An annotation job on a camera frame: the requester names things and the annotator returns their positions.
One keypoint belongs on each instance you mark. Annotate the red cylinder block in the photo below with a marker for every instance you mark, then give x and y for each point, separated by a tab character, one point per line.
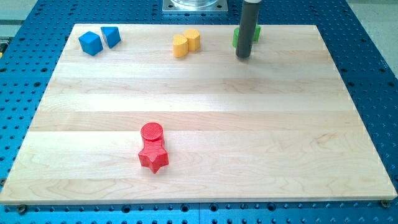
152	132

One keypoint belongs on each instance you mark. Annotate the red star block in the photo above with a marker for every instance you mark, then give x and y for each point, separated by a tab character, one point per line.
153	155

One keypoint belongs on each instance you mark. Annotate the light wooden board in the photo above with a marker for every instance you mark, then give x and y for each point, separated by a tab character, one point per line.
279	126

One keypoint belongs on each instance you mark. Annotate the yellow heart block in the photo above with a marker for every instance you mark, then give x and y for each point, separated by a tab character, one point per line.
180	46

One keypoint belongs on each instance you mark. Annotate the yellow hexagon block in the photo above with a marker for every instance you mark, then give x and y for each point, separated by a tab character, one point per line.
194	39

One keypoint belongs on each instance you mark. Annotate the green block left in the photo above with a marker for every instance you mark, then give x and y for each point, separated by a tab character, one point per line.
235	37

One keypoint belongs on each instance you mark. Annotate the green block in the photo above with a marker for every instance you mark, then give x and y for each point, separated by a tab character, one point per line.
235	37
257	33

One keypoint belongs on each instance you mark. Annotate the green block right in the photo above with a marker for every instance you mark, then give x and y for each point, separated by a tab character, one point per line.
257	33

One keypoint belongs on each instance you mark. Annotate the blue triangular prism block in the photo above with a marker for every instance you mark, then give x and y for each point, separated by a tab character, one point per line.
111	36

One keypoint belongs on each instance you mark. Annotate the blue cube block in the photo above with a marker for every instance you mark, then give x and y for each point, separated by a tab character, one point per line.
91	43

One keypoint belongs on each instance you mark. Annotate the blue perforated metal table plate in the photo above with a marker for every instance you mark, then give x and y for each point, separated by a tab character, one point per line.
370	76

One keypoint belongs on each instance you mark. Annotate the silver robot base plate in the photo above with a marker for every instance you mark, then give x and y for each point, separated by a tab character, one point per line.
194	5

